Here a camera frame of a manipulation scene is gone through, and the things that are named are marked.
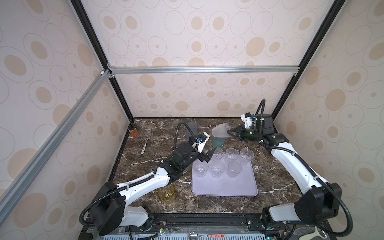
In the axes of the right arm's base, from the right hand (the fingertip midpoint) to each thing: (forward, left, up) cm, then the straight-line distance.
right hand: (228, 130), depth 78 cm
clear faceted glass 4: (-1, -15, -23) cm, 28 cm away
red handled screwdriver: (-43, +9, -24) cm, 50 cm away
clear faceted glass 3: (-1, -6, -23) cm, 24 cm away
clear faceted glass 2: (0, +3, -22) cm, 22 cm away
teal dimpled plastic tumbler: (+6, +3, -18) cm, 19 cm away
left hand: (-7, +8, +1) cm, 11 cm away
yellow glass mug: (-23, +33, -24) cm, 47 cm away
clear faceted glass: (-9, +14, -26) cm, 31 cm away
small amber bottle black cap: (+17, +60, -18) cm, 65 cm away
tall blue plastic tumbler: (+25, +19, -25) cm, 40 cm away
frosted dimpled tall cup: (-3, +4, +4) cm, 6 cm away
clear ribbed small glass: (-9, +4, -24) cm, 26 cm away
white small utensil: (+7, +53, -25) cm, 59 cm away
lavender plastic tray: (-19, -10, -26) cm, 34 cm away
